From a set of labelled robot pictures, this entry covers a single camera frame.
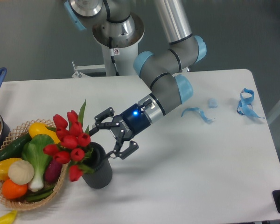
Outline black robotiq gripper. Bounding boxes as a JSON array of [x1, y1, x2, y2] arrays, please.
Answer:
[[88, 104, 151, 160]]

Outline red tulip bouquet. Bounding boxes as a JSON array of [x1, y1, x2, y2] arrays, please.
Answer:
[[43, 102, 94, 182]]

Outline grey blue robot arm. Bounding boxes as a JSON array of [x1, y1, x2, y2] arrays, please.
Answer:
[[64, 0, 207, 159]]

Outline dark grey ribbed vase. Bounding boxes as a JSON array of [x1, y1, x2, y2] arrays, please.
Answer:
[[82, 142, 112, 189]]

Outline purple sweet potato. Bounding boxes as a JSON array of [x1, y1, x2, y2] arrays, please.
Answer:
[[44, 159, 63, 183]]

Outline yellow squash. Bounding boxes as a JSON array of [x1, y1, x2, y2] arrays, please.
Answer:
[[28, 122, 60, 143]]

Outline green bok choy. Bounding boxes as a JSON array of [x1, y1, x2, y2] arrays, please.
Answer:
[[22, 134, 54, 192]]

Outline woven wicker basket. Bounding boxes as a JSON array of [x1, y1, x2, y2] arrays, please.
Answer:
[[0, 119, 68, 211]]

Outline curled blue ribbon strip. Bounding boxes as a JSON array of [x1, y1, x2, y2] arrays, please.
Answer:
[[181, 107, 214, 123]]

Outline small light blue cap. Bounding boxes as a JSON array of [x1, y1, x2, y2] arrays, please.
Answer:
[[208, 98, 218, 109]]

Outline white garlic bulb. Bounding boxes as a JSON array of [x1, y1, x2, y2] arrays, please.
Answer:
[[8, 160, 35, 185]]

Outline green cucumber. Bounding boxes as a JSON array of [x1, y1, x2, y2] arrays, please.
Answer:
[[0, 133, 31, 161]]

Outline green pea pods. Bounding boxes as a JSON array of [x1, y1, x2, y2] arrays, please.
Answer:
[[25, 186, 54, 203]]

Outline orange fruit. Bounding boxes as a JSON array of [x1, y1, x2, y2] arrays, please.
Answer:
[[2, 179, 28, 199]]

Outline yellow bell pepper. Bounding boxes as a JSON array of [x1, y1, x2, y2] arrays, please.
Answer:
[[0, 158, 21, 181]]

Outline blue ribbon bundle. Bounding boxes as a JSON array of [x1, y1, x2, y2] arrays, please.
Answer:
[[236, 88, 265, 119]]

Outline yellow banana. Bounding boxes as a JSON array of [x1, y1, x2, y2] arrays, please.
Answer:
[[0, 210, 18, 224]]

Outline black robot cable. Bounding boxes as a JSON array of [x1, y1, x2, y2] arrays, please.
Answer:
[[108, 36, 120, 77]]

